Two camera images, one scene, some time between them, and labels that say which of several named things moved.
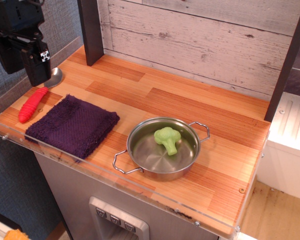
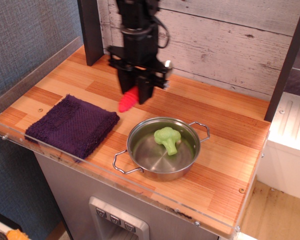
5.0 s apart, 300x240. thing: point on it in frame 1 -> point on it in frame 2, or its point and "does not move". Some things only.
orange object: x=15 y=234 does not move
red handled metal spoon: x=56 y=76 -> x=131 y=96
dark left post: x=92 y=36 does not move
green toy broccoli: x=168 y=137 does not move
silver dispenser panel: x=112 y=223 does not move
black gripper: x=15 y=30 -> x=138 y=56
